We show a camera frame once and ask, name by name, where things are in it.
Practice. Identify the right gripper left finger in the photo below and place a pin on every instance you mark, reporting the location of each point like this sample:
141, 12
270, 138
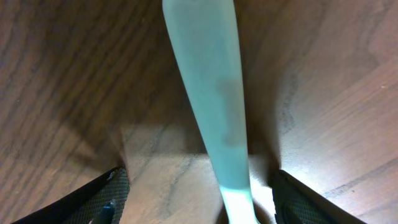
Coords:
100, 201

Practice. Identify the light green plastic utensil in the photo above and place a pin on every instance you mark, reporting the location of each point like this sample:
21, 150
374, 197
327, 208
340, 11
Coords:
205, 41

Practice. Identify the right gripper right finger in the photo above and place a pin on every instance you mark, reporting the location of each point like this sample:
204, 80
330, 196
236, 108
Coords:
296, 203

